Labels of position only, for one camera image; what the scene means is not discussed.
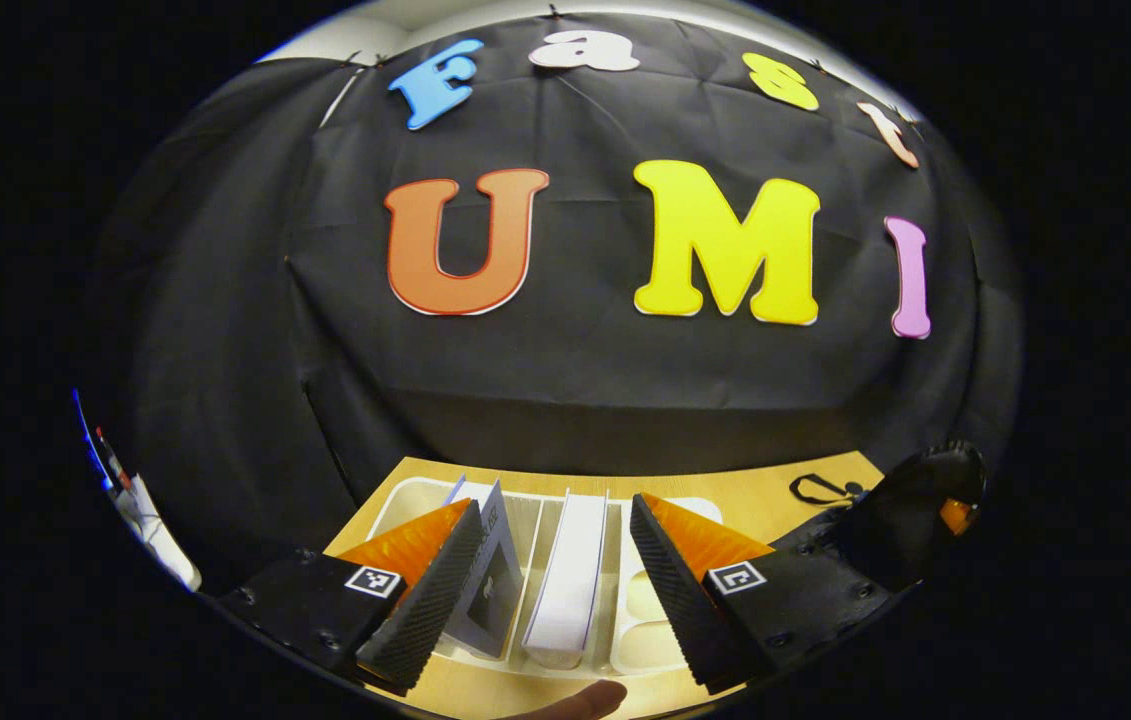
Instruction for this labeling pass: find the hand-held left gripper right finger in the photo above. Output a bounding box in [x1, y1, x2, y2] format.
[630, 492, 891, 696]

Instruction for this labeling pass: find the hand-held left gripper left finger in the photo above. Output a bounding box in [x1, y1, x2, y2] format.
[217, 498, 486, 696]

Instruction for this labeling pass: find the cream plastic bookshelf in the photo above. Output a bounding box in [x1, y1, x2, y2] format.
[365, 475, 726, 676]

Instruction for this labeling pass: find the blue schoolbag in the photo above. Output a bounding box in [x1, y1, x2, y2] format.
[790, 440, 988, 593]

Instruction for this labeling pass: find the grey book with portrait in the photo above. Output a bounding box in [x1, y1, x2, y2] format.
[445, 475, 526, 659]

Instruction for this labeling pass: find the white book with black print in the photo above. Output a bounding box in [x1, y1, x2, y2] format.
[522, 490, 611, 669]

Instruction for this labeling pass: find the black backdrop cloth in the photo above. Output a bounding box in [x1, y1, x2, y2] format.
[90, 10, 1024, 581]

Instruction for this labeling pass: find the white side desk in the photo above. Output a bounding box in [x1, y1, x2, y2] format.
[113, 475, 203, 591]

